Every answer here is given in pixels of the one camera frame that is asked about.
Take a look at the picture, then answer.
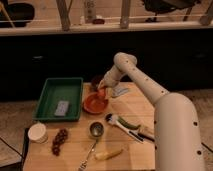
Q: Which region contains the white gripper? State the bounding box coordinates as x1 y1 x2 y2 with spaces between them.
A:
98 66 122 89

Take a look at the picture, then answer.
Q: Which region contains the red apple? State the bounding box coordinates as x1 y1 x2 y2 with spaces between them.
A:
98 89 106 99

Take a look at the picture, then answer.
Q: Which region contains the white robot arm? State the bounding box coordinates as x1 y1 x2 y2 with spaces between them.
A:
99 52 205 171

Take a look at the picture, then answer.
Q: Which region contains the red bowl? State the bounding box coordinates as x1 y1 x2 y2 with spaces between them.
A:
83 93 109 114

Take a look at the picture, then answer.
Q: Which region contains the light blue cloth piece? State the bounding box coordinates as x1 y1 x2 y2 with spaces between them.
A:
112 87 129 98

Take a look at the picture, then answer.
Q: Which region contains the green chili pepper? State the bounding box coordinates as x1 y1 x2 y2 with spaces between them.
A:
118 117 141 130

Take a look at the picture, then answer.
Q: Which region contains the metal measuring spoon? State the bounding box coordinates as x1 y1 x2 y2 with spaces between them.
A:
78 122 104 171

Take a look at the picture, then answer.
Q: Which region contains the green plastic tray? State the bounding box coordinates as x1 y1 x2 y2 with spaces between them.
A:
33 77 83 122

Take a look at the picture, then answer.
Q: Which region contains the grey sponge block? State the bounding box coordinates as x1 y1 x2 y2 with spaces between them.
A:
54 101 69 117

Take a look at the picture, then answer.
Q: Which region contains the red grape bunch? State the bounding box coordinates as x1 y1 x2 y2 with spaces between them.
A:
51 129 68 156

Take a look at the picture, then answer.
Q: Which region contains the yellow corn cob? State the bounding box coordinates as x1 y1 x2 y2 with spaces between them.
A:
94 149 122 161

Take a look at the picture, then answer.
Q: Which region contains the black office chair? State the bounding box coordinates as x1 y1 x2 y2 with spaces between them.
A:
141 0 201 22

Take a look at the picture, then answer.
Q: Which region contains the white paper cup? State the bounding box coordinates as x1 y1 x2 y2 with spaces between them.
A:
28 123 48 143

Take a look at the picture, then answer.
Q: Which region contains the black chair left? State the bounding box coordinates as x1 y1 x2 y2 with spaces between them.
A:
0 3 35 28

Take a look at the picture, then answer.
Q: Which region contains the wooden brush black handle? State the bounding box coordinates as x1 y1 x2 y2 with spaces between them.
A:
138 125 154 141

